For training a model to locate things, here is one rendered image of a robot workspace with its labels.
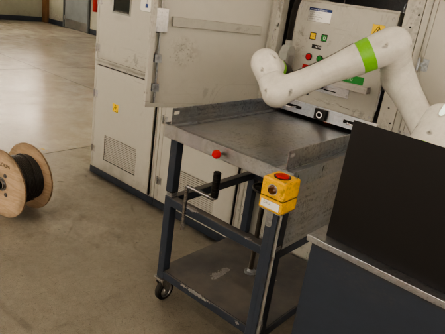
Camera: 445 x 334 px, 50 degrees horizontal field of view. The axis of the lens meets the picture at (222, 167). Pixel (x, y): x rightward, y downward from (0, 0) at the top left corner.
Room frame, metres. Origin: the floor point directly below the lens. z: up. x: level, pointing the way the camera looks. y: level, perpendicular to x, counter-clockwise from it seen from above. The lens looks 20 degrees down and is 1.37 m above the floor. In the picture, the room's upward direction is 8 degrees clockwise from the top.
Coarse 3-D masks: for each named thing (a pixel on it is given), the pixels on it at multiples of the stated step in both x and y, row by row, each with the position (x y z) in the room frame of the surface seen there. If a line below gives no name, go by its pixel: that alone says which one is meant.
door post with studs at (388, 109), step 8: (416, 0) 2.01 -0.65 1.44; (424, 0) 1.99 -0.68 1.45; (408, 8) 2.03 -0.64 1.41; (416, 8) 2.00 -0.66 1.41; (408, 16) 2.02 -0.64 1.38; (416, 16) 2.00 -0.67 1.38; (408, 24) 2.01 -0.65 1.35; (416, 24) 1.99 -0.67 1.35; (416, 32) 1.99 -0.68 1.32; (384, 96) 2.03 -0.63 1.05; (384, 104) 2.02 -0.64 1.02; (392, 104) 2.00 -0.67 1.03; (384, 112) 2.02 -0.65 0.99; (392, 112) 1.99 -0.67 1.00; (384, 120) 2.01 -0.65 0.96; (392, 120) 1.99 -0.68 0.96; (384, 128) 2.00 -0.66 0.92
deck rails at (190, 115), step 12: (180, 108) 1.86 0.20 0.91; (192, 108) 1.92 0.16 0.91; (204, 108) 1.98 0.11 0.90; (216, 108) 2.04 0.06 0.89; (228, 108) 2.11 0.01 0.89; (240, 108) 2.18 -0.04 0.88; (252, 108) 2.25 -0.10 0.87; (264, 108) 2.33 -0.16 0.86; (180, 120) 1.87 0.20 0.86; (192, 120) 1.93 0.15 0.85; (204, 120) 1.97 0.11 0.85; (216, 120) 2.00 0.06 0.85; (312, 144) 1.60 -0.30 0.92; (324, 144) 1.68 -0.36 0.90; (336, 144) 1.76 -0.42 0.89; (288, 156) 1.49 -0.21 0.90; (300, 156) 1.55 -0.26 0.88; (312, 156) 1.62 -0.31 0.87; (324, 156) 1.70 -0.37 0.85; (288, 168) 1.50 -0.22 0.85
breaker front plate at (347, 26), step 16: (304, 0) 2.37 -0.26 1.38; (304, 16) 2.36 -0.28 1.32; (336, 16) 2.25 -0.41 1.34; (352, 16) 2.21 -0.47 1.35; (368, 16) 2.16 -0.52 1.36; (384, 16) 2.12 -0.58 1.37; (304, 32) 2.35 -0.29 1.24; (320, 32) 2.30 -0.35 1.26; (336, 32) 2.24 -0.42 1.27; (352, 32) 2.20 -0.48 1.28; (368, 32) 2.15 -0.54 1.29; (304, 48) 2.34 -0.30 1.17; (336, 48) 2.23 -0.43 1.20; (368, 80) 2.12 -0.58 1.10; (304, 96) 2.31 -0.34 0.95; (320, 96) 2.25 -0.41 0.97; (336, 96) 2.20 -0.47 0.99; (352, 96) 2.16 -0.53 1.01; (368, 96) 2.11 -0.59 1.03; (352, 112) 2.15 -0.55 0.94; (368, 112) 2.10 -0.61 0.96
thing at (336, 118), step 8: (288, 104) 2.34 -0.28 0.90; (296, 104) 2.31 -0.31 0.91; (304, 104) 2.29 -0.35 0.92; (296, 112) 2.31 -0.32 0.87; (304, 112) 2.28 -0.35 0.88; (312, 112) 2.26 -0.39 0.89; (328, 112) 2.20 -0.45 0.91; (336, 112) 2.18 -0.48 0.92; (320, 120) 2.22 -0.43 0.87; (328, 120) 2.20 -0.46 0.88; (336, 120) 2.17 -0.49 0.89; (344, 120) 2.15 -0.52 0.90; (352, 120) 2.13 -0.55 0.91; (360, 120) 2.10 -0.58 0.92
